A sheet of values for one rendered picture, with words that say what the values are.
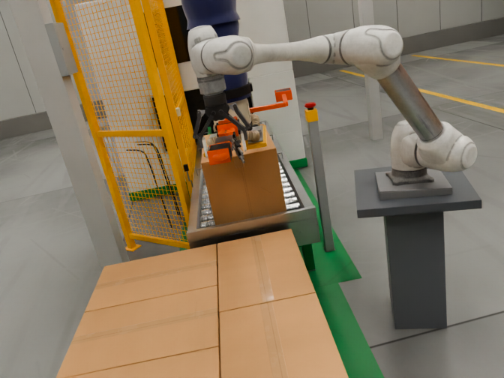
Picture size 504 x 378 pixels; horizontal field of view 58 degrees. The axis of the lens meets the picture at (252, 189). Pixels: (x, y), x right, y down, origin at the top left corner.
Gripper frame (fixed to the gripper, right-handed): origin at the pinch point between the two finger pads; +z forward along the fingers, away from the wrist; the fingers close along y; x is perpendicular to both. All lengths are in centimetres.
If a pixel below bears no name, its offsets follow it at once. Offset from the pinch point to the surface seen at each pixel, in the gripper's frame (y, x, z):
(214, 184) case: 19, -72, 37
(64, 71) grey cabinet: 100, -121, -30
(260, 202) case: -3, -74, 53
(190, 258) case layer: 35, -46, 65
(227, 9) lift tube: -6, -52, -46
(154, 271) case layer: 52, -38, 65
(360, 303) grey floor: -49, -64, 119
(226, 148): -0.9, 5.1, -2.0
